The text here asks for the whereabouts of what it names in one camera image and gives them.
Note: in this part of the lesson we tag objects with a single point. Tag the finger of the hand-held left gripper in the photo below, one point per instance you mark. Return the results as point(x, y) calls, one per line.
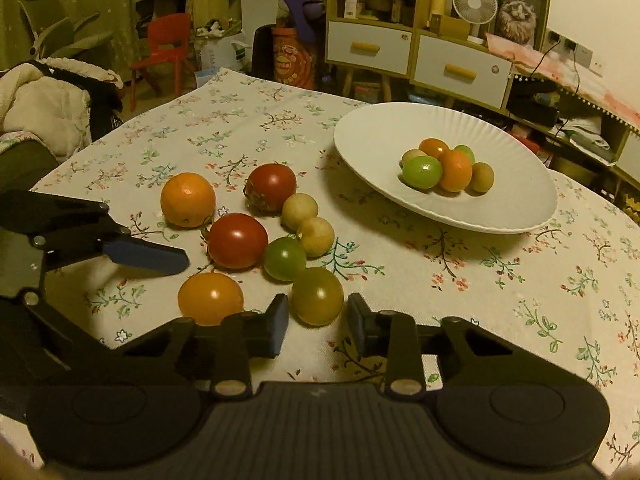
point(145, 256)
point(60, 340)

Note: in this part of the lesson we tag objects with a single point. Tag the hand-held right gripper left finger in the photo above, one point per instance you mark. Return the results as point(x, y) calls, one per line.
point(277, 325)

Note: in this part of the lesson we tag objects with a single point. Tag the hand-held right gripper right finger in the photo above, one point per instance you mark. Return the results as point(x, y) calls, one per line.
point(357, 325)

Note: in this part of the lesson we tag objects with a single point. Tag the olive green tomato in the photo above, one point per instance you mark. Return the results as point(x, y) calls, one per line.
point(317, 295)

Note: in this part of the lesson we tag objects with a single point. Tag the dark green cherry tomato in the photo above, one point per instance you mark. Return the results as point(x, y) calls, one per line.
point(284, 258)

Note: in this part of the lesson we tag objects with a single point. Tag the orange mandarin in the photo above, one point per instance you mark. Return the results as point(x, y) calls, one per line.
point(187, 200)

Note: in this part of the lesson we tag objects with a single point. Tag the orange cherry tomato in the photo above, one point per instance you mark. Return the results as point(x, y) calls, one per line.
point(210, 297)
point(434, 147)

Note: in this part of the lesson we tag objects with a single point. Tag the red tomato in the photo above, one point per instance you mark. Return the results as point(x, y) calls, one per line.
point(237, 240)
point(272, 185)

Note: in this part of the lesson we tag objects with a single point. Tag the pale longan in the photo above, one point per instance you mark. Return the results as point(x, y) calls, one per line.
point(316, 236)
point(300, 210)
point(411, 156)

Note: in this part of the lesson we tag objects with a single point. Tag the large green tomato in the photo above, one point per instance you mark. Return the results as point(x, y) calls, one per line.
point(422, 172)

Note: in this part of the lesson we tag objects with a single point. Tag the small fruits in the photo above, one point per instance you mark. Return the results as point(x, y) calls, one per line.
point(455, 170)

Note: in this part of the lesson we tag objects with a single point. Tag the white ribbed plate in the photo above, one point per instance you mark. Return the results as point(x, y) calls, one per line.
point(375, 135)

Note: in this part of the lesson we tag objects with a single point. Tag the brownish longan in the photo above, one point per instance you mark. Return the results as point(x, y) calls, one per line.
point(481, 177)

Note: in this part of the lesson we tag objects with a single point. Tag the bright green cherry tomato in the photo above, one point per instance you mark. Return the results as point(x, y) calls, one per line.
point(466, 151)

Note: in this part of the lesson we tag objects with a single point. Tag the black and white fleece jacket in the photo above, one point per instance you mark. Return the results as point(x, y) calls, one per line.
point(40, 105)

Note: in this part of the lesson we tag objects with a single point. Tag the clear plastic bin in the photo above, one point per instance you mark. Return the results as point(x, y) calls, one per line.
point(204, 80)

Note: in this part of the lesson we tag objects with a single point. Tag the white bag green print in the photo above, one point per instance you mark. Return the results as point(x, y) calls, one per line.
point(220, 55)

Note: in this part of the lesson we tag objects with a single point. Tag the red plastic chair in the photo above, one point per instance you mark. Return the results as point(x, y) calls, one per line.
point(167, 35)

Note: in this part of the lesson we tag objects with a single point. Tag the clear plastic storage box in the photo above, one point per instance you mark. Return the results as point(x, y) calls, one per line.
point(425, 100)
point(367, 94)

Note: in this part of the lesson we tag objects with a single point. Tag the black upright bag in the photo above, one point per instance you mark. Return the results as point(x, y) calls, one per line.
point(262, 55)

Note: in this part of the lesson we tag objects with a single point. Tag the grey office chair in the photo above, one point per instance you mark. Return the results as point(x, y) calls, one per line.
point(70, 35)

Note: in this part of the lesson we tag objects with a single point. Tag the orange printed bag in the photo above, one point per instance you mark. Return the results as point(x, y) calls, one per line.
point(290, 65)

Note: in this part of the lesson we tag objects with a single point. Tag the wooden bookshelf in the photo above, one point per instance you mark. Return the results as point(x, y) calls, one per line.
point(210, 0)

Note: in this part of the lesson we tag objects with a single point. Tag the black device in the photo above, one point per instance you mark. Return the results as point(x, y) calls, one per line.
point(530, 107)

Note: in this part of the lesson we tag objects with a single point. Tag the white papers pile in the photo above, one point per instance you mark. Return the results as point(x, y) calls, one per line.
point(585, 132)

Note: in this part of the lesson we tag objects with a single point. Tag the brown cardboard box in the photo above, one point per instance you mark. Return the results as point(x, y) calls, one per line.
point(450, 27)

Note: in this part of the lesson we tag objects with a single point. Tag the low wooden shelf unit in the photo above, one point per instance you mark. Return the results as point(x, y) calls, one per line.
point(614, 135)

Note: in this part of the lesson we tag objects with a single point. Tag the small white box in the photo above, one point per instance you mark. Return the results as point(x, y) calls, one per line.
point(354, 5)

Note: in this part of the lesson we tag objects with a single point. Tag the white low shelf drawer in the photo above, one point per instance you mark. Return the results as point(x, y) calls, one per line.
point(632, 157)

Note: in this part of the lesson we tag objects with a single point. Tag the pink cloth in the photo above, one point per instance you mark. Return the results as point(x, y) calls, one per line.
point(600, 95)

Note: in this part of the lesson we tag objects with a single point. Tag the white desk fan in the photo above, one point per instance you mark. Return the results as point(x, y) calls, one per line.
point(475, 4)

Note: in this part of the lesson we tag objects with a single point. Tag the framed cat picture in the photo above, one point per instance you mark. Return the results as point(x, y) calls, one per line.
point(517, 15)

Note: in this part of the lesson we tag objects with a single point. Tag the white wall socket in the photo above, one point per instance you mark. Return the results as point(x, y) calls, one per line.
point(585, 56)

